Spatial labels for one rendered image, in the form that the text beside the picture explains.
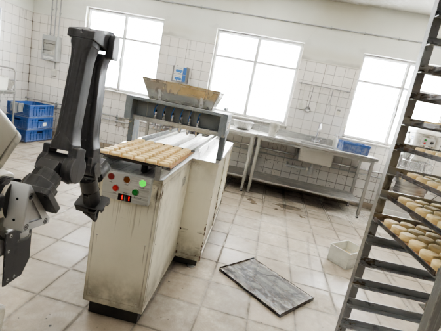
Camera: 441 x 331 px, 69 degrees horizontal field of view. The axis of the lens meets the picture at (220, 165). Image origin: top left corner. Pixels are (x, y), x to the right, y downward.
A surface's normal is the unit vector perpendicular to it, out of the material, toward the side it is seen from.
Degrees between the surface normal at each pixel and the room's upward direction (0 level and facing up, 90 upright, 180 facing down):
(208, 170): 90
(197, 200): 90
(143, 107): 90
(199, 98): 115
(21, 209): 82
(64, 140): 80
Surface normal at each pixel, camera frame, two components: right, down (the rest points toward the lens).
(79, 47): -0.10, 0.01
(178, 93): -0.18, 0.57
